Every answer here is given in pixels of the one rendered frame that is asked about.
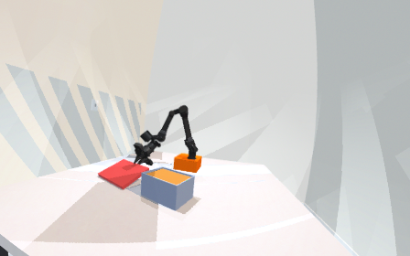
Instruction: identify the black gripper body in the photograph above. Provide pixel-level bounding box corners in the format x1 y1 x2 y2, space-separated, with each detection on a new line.
133 143 155 165

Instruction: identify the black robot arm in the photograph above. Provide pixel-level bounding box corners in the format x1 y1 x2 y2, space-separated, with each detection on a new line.
140 105 199 160

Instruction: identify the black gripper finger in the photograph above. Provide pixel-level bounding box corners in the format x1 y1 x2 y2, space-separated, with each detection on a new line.
134 151 144 164
137 157 148 165

